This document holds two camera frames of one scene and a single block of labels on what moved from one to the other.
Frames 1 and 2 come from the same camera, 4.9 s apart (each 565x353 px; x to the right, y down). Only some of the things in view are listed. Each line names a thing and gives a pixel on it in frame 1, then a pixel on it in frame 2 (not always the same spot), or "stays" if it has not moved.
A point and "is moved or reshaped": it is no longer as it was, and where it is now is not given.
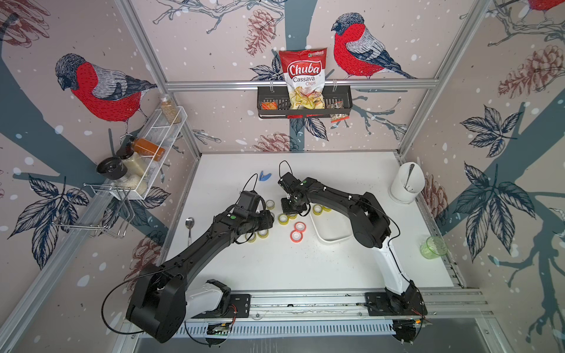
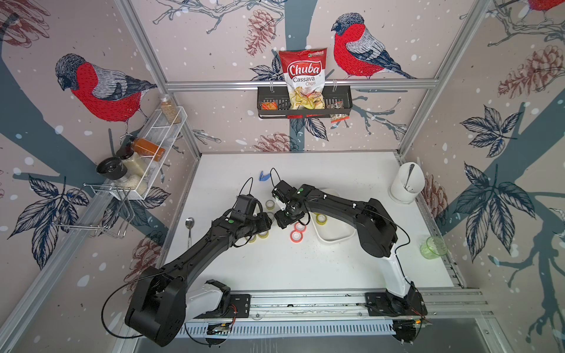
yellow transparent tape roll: x=263 y=233 stays
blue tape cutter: x=264 y=177 stays
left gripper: x=267 y=220 stays
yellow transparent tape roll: x=317 y=209 is moved or reshaped
